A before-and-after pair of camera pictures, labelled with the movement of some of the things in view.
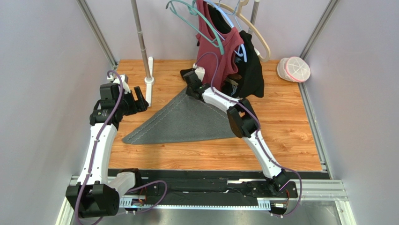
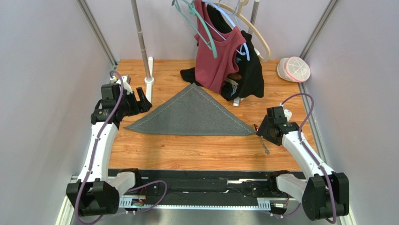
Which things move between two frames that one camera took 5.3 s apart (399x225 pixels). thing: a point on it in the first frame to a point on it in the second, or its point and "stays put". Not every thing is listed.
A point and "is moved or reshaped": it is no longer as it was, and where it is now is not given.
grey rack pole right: [254, 14] stays put
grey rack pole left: [148, 74] stays put
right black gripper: [189, 78] to [266, 131]
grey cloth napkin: [185, 117] is moved or reshaped
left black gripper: [141, 104] stays put
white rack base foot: [149, 81] stays put
